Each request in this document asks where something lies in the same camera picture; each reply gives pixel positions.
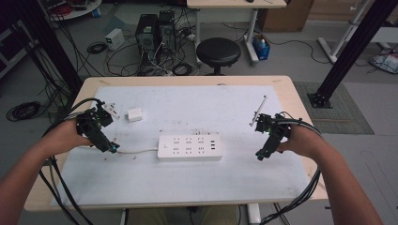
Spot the thick black cable coil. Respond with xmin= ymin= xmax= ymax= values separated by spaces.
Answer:
xmin=171 ymin=62 xmax=194 ymax=76

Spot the gripper black cable bundle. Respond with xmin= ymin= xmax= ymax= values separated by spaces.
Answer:
xmin=259 ymin=111 xmax=324 ymax=225
xmin=37 ymin=97 xmax=105 ymax=225

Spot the white table mat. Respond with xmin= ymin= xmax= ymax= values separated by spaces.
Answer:
xmin=51 ymin=84 xmax=313 ymax=209

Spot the slim black computer tower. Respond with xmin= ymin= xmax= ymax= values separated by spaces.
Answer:
xmin=158 ymin=9 xmax=177 ymax=54

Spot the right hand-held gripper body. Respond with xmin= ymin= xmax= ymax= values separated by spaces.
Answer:
xmin=254 ymin=112 xmax=293 ymax=162

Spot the plastic bag with papers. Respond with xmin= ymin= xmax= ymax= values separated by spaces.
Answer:
xmin=368 ymin=52 xmax=398 ymax=75

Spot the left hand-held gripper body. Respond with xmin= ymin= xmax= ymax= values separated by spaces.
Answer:
xmin=76 ymin=99 xmax=121 ymax=155

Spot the white charger adapter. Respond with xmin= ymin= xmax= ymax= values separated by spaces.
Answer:
xmin=126 ymin=107 xmax=144 ymax=123

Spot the blue box with bottles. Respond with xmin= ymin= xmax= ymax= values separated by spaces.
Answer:
xmin=252 ymin=33 xmax=271 ymax=61

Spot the large black computer tower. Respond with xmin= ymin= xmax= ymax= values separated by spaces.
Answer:
xmin=134 ymin=13 xmax=161 ymax=68

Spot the white power strip cable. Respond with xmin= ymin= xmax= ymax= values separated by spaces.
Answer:
xmin=116 ymin=146 xmax=160 ymax=155

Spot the black round stool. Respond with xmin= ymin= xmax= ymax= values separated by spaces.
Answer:
xmin=195 ymin=37 xmax=242 ymax=76

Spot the wooden desk with white legs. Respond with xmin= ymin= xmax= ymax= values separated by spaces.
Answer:
xmin=186 ymin=0 xmax=287 ymax=66

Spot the person's left hand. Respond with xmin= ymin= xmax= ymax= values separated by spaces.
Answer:
xmin=42 ymin=118 xmax=95 ymax=155

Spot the person's right hand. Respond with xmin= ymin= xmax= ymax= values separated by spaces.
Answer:
xmin=277 ymin=124 xmax=327 ymax=158

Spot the large black cable coil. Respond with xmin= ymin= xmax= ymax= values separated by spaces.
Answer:
xmin=6 ymin=100 xmax=42 ymax=123

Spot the round white table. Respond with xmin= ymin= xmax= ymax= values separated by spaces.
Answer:
xmin=39 ymin=0 xmax=103 ymax=22

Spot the left gripper black cable bundle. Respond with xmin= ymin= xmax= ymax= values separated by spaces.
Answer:
xmin=37 ymin=97 xmax=105 ymax=225

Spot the grey floor mat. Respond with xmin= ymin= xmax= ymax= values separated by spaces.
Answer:
xmin=293 ymin=81 xmax=375 ymax=136

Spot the small black cable coil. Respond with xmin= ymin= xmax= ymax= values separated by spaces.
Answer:
xmin=86 ymin=40 xmax=108 ymax=55

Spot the black metal post with base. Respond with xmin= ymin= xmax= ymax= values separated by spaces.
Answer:
xmin=307 ymin=0 xmax=398 ymax=110

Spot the white metal stand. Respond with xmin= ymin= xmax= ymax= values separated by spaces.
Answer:
xmin=316 ymin=0 xmax=371 ymax=64

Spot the white table leg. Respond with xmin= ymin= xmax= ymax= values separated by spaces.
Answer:
xmin=246 ymin=202 xmax=263 ymax=225

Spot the white power strip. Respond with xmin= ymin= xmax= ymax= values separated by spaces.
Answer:
xmin=157 ymin=133 xmax=223 ymax=162

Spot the right gripper black cable bundle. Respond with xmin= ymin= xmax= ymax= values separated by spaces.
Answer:
xmin=259 ymin=111 xmax=324 ymax=225

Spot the black metal frame post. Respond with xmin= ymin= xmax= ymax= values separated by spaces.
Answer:
xmin=17 ymin=0 xmax=84 ymax=95

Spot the white power supply box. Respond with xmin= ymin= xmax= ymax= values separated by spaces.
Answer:
xmin=104 ymin=27 xmax=126 ymax=52

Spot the brown cardboard box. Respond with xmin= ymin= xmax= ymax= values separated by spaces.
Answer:
xmin=259 ymin=0 xmax=315 ymax=33

